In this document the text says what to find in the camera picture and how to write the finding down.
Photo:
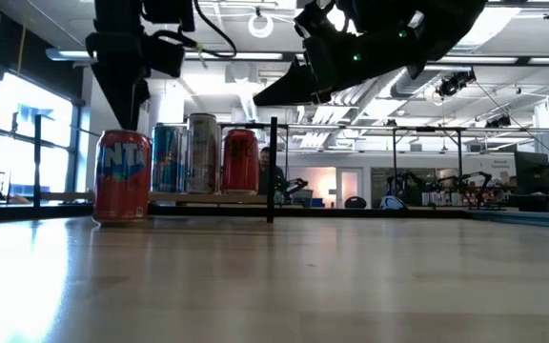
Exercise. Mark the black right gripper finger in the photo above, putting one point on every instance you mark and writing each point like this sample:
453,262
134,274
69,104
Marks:
293,90

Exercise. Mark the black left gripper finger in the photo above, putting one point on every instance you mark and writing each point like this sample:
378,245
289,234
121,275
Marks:
119,90

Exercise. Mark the red Fanta strawberry can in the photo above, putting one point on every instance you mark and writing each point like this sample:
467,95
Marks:
122,181

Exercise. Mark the white Celsius can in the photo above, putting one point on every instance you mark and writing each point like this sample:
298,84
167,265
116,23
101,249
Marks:
204,152

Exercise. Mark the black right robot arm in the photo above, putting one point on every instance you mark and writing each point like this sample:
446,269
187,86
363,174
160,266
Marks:
455,19

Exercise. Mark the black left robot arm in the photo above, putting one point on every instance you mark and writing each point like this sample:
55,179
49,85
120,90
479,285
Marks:
117,14

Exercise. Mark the black background robot arm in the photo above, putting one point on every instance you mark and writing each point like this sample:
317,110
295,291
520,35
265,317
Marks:
474,183
298,183
408,183

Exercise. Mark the long ceiling light fixture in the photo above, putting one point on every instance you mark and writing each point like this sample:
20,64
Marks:
255,55

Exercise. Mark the round white ceiling lamp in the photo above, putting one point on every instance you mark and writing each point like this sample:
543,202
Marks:
250,26

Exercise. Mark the person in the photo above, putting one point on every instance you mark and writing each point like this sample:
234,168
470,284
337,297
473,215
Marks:
267,167

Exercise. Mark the black ceiling track light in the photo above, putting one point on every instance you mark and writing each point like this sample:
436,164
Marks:
455,83

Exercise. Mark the grey bin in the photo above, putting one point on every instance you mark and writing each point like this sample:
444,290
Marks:
301,196

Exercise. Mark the blue bin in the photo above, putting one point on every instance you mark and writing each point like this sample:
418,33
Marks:
315,202

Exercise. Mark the black ball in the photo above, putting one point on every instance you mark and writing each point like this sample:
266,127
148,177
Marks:
355,202

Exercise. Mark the white blue round object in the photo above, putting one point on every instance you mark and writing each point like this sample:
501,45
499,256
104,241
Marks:
392,202

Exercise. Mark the black monitor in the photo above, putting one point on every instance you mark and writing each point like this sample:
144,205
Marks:
533,171

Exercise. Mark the silver ventilation duct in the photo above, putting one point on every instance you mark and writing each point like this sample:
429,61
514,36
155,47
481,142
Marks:
412,83

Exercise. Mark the black vertical post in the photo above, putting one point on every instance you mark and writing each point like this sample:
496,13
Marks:
272,169

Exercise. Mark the black background frame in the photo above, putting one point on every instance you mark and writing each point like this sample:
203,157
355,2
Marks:
427,129

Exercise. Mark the black metal rig frame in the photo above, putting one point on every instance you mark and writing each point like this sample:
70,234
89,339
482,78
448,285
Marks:
303,212

